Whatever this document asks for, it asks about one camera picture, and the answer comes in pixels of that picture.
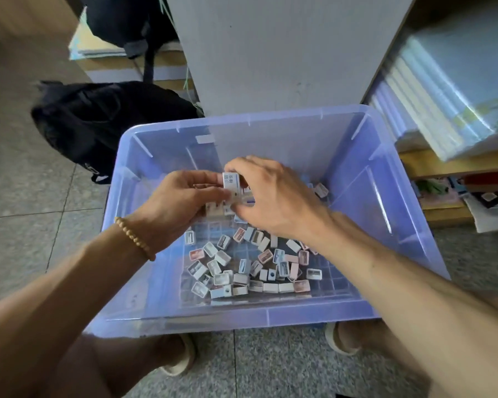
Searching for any person's left forearm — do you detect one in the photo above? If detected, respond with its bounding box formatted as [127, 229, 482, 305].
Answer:
[0, 226, 154, 398]

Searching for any green cable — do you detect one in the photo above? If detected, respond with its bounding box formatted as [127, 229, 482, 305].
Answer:
[158, 0, 204, 108]

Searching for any beaded wooden bracelet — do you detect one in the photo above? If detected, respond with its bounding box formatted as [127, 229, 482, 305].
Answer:
[113, 215, 157, 262]

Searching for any person's leg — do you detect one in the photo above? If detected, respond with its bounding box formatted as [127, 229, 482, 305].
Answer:
[336, 294, 498, 398]
[41, 331, 188, 398]

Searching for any person's cream clog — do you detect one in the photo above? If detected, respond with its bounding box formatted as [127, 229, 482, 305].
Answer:
[160, 333, 199, 378]
[324, 321, 364, 355]

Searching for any person's right forearm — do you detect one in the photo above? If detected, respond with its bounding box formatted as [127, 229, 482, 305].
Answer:
[311, 215, 498, 398]

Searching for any stack of white blue books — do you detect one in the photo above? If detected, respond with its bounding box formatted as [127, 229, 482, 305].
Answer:
[365, 0, 498, 163]

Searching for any small white eraser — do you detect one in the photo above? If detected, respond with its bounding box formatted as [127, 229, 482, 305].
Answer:
[221, 171, 243, 201]

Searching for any person's right leg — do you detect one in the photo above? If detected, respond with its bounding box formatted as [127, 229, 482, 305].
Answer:
[336, 294, 498, 398]

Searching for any black backpack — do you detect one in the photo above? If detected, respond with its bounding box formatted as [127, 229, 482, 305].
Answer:
[30, 78, 203, 184]

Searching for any person's left hand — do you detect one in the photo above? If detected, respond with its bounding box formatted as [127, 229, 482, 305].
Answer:
[126, 170, 232, 255]

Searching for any cardboard box with papers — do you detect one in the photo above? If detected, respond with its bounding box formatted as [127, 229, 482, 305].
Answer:
[76, 49, 192, 95]

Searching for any pile of boxed erasers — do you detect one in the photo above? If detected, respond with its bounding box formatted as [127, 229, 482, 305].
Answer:
[183, 182, 331, 302]

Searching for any person's right cream clog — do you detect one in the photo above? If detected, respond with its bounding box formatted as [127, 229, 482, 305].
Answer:
[324, 321, 364, 355]

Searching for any person's left leg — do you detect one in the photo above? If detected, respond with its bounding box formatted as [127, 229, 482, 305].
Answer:
[41, 331, 188, 398]

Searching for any stack of paper sheets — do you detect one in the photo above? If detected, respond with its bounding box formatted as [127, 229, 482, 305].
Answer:
[66, 8, 185, 61]

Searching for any person's left cream clog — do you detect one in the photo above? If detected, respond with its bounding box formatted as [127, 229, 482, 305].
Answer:
[160, 333, 199, 378]

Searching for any clear plastic storage bin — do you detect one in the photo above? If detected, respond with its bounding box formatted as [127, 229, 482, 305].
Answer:
[87, 105, 451, 339]

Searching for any white cabinet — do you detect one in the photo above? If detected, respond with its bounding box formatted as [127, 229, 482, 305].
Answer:
[166, 0, 418, 118]

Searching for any person's right hand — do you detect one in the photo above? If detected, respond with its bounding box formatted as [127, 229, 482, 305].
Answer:
[222, 155, 339, 251]

